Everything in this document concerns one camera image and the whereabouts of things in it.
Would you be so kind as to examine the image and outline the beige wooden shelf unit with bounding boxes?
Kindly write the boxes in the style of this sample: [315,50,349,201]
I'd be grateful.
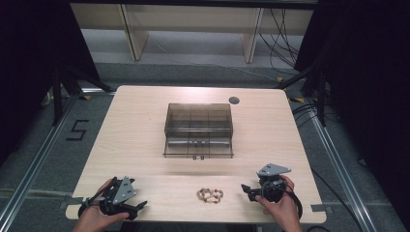
[70,3,315,65]

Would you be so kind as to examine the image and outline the transparent brown drawer box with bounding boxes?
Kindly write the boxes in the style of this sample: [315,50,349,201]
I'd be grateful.
[163,102,234,153]

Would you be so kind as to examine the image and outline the grey table edge bracket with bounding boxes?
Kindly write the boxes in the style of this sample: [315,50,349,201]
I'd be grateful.
[310,203,334,214]
[59,194,85,211]

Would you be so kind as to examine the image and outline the black metal stand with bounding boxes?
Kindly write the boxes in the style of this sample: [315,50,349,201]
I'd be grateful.
[274,63,329,128]
[50,65,114,128]

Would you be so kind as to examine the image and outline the black curtain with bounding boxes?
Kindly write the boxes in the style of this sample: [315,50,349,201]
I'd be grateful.
[293,0,410,226]
[0,0,102,167]

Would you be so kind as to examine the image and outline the person's left hand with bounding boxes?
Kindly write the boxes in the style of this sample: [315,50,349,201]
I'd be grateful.
[81,179,130,228]

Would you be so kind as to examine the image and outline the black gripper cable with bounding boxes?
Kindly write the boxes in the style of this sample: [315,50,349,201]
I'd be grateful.
[260,180,304,220]
[77,176,119,218]

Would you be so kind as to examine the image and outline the long black floor cable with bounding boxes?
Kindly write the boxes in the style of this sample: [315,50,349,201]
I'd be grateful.
[305,166,366,232]

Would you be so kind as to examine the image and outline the bundle of black hanging cables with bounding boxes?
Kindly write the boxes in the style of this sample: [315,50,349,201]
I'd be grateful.
[258,8,302,71]

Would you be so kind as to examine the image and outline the transparent brown drawer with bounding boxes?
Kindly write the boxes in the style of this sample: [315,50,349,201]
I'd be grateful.
[162,137,235,161]

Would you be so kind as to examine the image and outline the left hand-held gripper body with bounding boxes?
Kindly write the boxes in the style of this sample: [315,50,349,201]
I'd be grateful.
[99,175,138,217]

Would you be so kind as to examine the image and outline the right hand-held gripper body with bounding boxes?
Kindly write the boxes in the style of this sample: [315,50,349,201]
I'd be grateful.
[256,162,292,204]

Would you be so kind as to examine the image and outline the person's right hand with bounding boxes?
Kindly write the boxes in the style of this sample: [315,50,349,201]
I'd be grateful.
[255,175,300,227]

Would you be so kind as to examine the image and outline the aluminium floor rail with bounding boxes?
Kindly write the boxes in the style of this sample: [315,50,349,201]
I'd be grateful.
[0,93,80,228]
[305,99,379,232]

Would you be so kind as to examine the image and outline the black floor cables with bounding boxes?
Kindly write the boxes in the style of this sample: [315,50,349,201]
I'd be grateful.
[290,101,339,128]

